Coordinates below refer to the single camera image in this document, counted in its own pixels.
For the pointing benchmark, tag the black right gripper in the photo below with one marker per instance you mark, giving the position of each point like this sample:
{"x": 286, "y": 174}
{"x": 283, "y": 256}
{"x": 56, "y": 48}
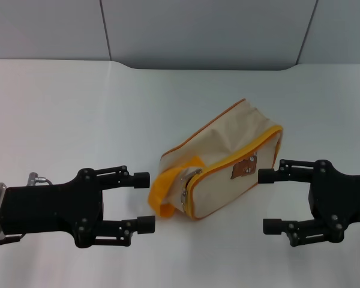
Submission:
{"x": 342, "y": 195}

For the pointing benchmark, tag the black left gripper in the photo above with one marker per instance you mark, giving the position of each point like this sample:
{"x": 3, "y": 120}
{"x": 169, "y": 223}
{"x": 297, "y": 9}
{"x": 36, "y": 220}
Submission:
{"x": 51, "y": 208}

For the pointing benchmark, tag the beige food bag yellow trim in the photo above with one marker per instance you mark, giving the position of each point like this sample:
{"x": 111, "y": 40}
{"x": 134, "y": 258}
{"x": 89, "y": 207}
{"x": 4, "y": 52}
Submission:
{"x": 219, "y": 141}

